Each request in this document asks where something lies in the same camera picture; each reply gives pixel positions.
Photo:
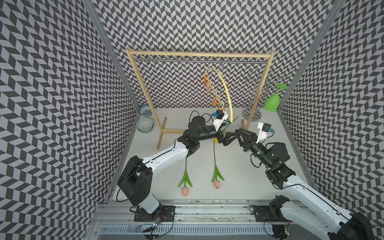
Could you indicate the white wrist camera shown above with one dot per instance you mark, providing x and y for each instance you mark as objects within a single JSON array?
[
  {"x": 265, "y": 131},
  {"x": 219, "y": 117}
]

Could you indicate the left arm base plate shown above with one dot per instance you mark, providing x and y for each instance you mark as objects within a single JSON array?
[{"x": 165, "y": 213}]

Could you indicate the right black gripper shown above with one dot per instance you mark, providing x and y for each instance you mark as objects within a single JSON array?
[{"x": 248, "y": 140}]

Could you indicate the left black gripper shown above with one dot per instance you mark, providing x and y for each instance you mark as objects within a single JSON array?
[{"x": 218, "y": 136}]

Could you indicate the wooden clothes rack frame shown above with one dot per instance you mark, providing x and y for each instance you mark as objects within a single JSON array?
[{"x": 183, "y": 82}]

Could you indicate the yellow arched peg hanger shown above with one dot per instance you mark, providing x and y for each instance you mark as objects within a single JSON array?
[{"x": 216, "y": 85}]

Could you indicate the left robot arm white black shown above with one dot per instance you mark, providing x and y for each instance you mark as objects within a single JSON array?
[{"x": 136, "y": 179}]

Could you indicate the green patterned ceramic bowl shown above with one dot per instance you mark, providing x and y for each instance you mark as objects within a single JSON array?
[{"x": 145, "y": 125}]

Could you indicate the green plastic wine glass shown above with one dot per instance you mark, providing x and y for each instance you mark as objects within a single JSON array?
[{"x": 273, "y": 101}]

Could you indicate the metal rack rail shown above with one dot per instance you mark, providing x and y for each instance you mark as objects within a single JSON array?
[{"x": 200, "y": 61}]

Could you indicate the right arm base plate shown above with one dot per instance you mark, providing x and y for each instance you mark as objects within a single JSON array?
[{"x": 268, "y": 214}]

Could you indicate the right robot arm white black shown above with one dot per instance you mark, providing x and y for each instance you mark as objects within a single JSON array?
[{"x": 324, "y": 218}]

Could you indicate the blue white ceramic bowl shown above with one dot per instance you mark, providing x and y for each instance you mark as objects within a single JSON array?
[{"x": 145, "y": 110}]

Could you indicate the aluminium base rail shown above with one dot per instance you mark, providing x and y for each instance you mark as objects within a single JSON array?
[{"x": 200, "y": 219}]

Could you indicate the yellow tulip flower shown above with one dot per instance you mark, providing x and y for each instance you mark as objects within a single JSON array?
[{"x": 225, "y": 129}]

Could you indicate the pink tulip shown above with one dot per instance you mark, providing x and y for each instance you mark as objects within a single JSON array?
[
  {"x": 217, "y": 176},
  {"x": 185, "y": 182}
]

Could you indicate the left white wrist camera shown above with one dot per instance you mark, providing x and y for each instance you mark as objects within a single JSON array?
[{"x": 219, "y": 117}]

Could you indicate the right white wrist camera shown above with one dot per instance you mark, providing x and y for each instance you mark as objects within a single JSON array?
[{"x": 265, "y": 131}]

